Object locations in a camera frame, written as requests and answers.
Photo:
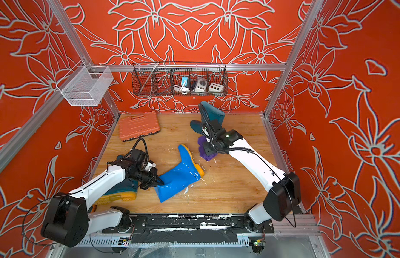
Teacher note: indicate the white grey round device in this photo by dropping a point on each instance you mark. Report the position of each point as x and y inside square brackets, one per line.
[200, 85]

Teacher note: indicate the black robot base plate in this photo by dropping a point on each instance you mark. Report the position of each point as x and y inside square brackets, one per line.
[161, 222]

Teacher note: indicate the orange plastic tool case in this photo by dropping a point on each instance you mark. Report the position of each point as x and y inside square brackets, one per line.
[134, 127]

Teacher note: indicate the blue rubber boot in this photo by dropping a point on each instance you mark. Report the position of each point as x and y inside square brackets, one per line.
[180, 177]

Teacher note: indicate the white dotted box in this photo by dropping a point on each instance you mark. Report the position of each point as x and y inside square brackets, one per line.
[215, 88]

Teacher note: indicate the dark teal rubber boot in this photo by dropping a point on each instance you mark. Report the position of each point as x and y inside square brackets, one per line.
[125, 191]

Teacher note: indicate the white wire mesh basket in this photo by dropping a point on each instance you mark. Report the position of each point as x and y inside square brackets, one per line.
[86, 88]

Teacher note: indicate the purple cloth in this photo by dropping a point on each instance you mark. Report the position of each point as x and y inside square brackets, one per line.
[205, 150]

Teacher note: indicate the blue white small box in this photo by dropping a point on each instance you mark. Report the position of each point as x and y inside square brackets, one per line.
[185, 82]

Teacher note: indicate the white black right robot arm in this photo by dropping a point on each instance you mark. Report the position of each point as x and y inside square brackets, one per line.
[283, 189]

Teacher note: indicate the black wire wall basket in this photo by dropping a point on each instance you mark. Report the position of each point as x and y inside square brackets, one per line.
[157, 79]

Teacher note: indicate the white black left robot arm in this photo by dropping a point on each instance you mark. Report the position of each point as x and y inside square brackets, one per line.
[67, 220]

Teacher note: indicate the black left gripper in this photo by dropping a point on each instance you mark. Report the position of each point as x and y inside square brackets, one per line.
[153, 175]

